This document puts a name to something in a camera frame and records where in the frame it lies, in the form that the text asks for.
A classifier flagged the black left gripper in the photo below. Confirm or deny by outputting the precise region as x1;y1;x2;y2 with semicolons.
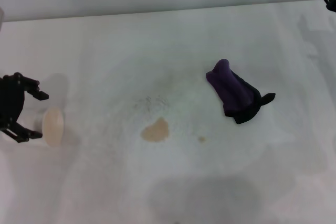
0;72;50;144

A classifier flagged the white paper cup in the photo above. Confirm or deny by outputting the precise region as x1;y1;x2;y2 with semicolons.
2;105;66;148

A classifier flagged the purple rag with black backing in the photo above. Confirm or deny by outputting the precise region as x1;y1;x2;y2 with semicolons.
205;58;276;125

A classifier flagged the large brown water stain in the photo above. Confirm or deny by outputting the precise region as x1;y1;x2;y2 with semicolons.
140;118;170;143

